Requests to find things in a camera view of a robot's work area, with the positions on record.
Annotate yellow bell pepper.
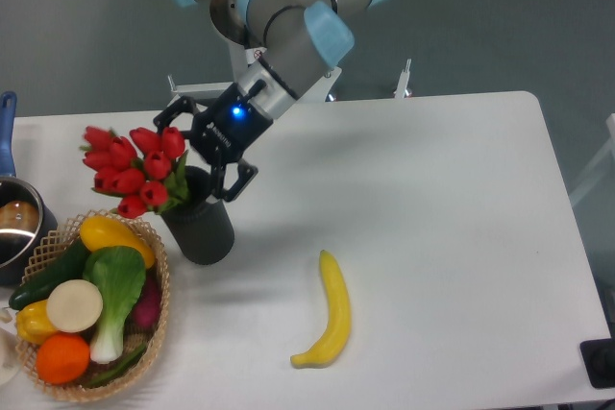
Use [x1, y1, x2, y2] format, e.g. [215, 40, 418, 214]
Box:
[15, 300, 58, 345]

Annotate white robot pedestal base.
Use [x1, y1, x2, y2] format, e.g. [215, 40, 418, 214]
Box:
[166, 0, 343, 110]

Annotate yellow squash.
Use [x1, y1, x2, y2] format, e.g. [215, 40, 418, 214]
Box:
[79, 215, 156, 269]

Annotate white table leg bracket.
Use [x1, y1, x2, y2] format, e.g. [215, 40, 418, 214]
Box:
[394, 59, 413, 99]

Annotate red tulip bouquet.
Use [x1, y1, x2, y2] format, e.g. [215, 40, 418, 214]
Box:
[81, 126, 192, 219]

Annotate blue handled saucepan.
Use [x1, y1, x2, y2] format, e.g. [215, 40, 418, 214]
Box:
[1, 91, 58, 286]

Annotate yellow banana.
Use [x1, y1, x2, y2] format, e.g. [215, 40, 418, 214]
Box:
[290, 250, 353, 369]

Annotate green bean pod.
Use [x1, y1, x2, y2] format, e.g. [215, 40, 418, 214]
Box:
[84, 343, 147, 389]

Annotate dark grey ribbed vase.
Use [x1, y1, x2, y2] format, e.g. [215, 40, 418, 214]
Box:
[161, 166, 234, 266]

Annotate green bok choy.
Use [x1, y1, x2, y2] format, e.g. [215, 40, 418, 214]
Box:
[84, 246, 146, 364]

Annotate orange fruit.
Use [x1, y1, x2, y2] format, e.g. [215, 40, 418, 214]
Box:
[36, 332, 90, 385]

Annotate white frame at right edge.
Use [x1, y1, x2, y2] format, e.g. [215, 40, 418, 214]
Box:
[569, 113, 614, 207]

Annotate black device at table edge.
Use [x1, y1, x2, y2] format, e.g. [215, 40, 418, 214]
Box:
[579, 338, 614, 389]

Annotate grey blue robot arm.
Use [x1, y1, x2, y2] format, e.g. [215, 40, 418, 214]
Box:
[154, 0, 384, 202]

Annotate purple red sweet potato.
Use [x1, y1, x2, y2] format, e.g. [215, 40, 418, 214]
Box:
[131, 277, 161, 328]

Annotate woven wicker basket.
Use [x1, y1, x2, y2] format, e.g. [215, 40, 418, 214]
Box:
[15, 210, 170, 403]

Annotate dark green cucumber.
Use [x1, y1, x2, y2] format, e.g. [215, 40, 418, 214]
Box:
[9, 238, 90, 311]

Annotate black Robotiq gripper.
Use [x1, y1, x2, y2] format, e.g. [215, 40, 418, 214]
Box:
[153, 82, 273, 202]

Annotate cream round radish slice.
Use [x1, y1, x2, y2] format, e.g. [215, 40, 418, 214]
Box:
[46, 279, 103, 333]

